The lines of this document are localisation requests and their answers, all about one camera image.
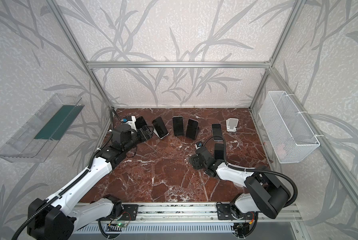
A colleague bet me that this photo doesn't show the black phone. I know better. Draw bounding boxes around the black phone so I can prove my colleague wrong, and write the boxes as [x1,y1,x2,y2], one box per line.
[214,144,225,161]
[135,116,147,130]
[152,117,168,134]

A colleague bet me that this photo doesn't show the white-edged phone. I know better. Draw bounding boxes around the white-edged phone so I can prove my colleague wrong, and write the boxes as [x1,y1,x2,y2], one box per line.
[212,124,223,142]

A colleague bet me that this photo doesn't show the white front phone stand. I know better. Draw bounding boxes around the white front phone stand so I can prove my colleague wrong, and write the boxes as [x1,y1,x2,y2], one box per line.
[226,118,239,133]

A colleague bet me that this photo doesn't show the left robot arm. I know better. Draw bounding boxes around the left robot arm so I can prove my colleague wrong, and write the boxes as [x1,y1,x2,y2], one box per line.
[13,124,154,240]

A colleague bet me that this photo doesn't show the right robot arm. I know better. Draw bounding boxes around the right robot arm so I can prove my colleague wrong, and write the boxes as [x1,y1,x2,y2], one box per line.
[190,146,298,219]

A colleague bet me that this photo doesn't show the white metal phone stand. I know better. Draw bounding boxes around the white metal phone stand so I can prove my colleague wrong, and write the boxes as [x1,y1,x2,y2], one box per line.
[153,128,169,139]

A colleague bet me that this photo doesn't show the green circuit board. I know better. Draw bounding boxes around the green circuit board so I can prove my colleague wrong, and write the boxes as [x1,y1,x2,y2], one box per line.
[107,223,128,232]

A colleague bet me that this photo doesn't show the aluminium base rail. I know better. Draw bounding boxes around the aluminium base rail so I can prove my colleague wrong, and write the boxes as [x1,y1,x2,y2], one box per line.
[51,201,303,224]

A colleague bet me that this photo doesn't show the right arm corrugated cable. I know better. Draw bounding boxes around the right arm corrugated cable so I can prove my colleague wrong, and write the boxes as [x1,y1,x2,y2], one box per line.
[203,135,299,208]

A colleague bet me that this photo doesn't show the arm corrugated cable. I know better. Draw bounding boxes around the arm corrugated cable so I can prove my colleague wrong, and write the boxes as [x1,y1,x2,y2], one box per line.
[203,135,299,208]
[12,107,122,240]

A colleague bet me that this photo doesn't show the white wire mesh basket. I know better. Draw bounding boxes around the white wire mesh basket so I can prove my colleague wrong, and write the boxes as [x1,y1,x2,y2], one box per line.
[259,91,320,164]

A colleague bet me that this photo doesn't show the clear plastic wall tray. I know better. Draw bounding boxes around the clear plastic wall tray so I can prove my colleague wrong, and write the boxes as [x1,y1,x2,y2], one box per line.
[0,94,84,163]

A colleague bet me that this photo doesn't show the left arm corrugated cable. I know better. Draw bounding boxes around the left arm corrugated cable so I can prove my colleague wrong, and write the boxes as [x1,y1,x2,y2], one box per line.
[12,107,122,240]

